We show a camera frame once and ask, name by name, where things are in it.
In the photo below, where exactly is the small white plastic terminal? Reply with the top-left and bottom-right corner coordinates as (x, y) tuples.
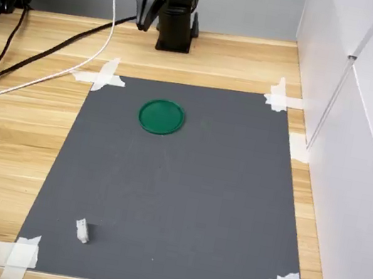
(73, 216), (94, 245)

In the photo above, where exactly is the round green lid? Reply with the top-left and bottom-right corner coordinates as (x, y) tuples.
(135, 95), (189, 141)

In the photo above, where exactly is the dark grey mat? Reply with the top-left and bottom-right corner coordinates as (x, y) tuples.
(10, 55), (334, 279)

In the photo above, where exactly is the white tape patch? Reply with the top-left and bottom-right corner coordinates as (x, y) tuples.
(283, 131), (315, 166)

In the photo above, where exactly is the white camera cable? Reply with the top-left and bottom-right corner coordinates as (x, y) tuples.
(0, 0), (120, 132)

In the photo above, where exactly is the black base cable plug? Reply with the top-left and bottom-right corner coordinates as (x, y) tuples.
(189, 11), (204, 40)

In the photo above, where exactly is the thick black braided cable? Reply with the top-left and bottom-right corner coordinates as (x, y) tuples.
(0, 0), (139, 100)

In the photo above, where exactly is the thin black braided cable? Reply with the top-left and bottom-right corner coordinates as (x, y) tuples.
(0, 1), (30, 90)

